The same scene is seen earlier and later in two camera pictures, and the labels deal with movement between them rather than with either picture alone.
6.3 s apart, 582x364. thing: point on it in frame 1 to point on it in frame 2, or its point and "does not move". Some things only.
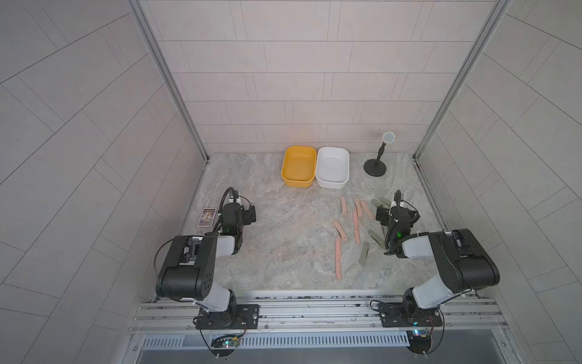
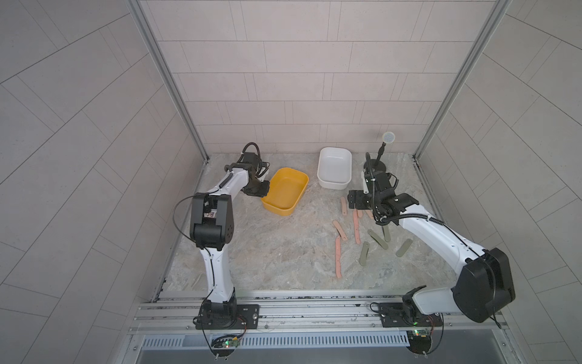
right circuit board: (420, 340) does not move
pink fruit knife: (342, 233) does not move
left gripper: (247, 218) to (263, 190)
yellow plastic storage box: (299, 165) to (286, 187)
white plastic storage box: (333, 167) does not move
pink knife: (344, 205) does not move
